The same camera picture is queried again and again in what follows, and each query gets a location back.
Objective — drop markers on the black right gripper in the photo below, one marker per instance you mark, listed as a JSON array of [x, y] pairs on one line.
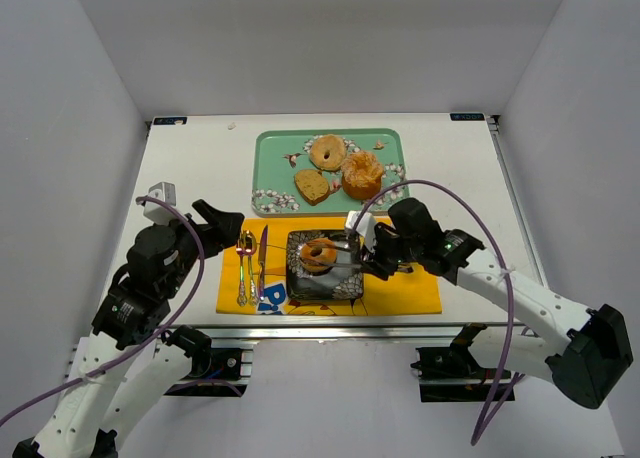
[[382, 253]]

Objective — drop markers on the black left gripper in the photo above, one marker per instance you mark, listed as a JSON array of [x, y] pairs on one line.
[[201, 233]]

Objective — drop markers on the metal tongs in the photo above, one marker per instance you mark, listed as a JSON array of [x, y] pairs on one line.
[[348, 257]]

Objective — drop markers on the orange glazed donut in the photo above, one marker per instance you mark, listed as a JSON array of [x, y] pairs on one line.
[[318, 255]]

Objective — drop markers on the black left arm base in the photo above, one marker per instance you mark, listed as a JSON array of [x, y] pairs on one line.
[[222, 372]]

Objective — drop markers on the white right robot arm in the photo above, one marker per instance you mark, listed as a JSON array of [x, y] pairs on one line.
[[582, 351]]

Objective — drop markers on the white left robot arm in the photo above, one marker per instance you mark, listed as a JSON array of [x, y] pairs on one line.
[[133, 355]]

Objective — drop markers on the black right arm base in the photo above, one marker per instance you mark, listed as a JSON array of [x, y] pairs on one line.
[[446, 377]]

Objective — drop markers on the brown bread slice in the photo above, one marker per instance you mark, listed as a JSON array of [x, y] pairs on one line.
[[313, 187]]

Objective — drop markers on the iridescent knife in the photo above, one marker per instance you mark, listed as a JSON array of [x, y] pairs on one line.
[[262, 250]]

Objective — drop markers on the black floral square plate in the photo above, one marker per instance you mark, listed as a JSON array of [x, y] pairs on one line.
[[334, 284]]

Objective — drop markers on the yellow printed placemat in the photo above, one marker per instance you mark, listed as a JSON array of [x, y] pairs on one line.
[[409, 291]]

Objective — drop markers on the iridescent fork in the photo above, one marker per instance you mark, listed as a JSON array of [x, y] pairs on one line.
[[242, 298]]

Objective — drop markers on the sugared bundt cake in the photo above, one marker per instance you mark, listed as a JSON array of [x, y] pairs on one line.
[[361, 175]]

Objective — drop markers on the green floral tray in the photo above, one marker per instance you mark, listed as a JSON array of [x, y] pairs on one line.
[[279, 155]]

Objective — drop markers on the pale glazed bagel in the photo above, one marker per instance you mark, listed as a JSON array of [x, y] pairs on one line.
[[328, 152]]

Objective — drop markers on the left blue corner label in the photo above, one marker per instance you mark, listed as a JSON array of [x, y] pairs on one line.
[[169, 121]]

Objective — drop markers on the blue corner label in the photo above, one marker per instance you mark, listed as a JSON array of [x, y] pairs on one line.
[[169, 121], [461, 116]]

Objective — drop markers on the right blue corner label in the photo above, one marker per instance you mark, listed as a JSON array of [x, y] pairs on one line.
[[461, 116]]

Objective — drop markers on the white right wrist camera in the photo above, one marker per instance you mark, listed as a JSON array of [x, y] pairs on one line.
[[356, 222]]

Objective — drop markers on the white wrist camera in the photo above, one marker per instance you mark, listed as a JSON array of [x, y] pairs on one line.
[[164, 192], [356, 222]]

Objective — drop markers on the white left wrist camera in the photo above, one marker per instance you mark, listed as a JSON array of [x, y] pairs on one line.
[[164, 192]]

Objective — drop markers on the aluminium table frame rail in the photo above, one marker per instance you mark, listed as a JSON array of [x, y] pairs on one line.
[[271, 327]]

